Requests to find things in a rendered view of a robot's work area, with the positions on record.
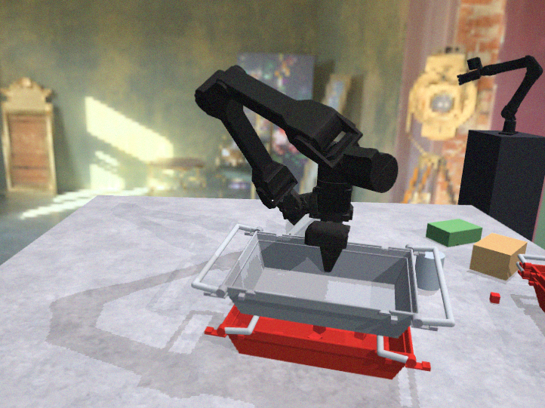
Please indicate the green flat block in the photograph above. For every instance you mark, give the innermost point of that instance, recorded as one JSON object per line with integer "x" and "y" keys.
{"x": 453, "y": 232}

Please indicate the tan box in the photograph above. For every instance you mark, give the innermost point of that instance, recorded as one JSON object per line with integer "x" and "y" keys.
{"x": 496, "y": 255}

